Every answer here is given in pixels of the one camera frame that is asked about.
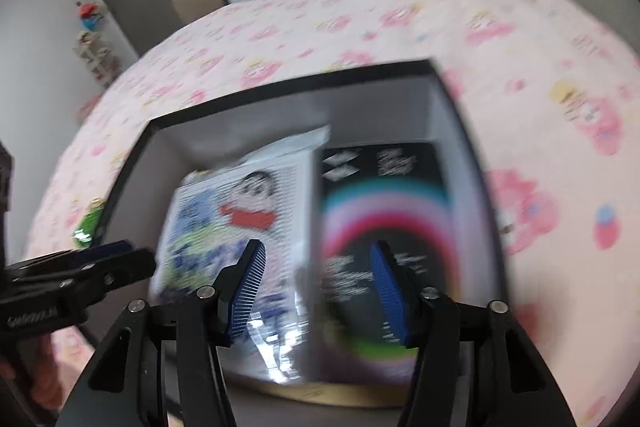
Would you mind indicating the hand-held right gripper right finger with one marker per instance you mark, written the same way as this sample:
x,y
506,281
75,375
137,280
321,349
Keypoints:
x,y
392,292

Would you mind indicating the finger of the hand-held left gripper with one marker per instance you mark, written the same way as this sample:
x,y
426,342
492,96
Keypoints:
x,y
125,269
114,249

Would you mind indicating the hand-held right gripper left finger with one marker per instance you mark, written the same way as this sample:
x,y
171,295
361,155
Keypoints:
x,y
247,292

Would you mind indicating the blue white cartoon packet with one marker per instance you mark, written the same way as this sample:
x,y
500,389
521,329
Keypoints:
x,y
240,207

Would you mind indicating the black rainbow print box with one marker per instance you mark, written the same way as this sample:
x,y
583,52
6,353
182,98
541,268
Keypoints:
x,y
385,187

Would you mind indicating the dark grey cardboard box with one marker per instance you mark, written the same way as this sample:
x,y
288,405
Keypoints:
x,y
380,117

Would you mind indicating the green packet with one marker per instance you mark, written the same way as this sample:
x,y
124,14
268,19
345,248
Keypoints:
x,y
90,222

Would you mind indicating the white shelf rack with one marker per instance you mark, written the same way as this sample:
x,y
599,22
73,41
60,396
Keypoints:
x,y
95,57

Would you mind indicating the red blue plush toy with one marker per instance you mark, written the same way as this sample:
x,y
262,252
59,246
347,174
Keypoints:
x,y
90,14

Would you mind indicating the pink printed blanket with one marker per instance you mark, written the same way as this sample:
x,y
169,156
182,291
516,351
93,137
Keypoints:
x,y
400,32

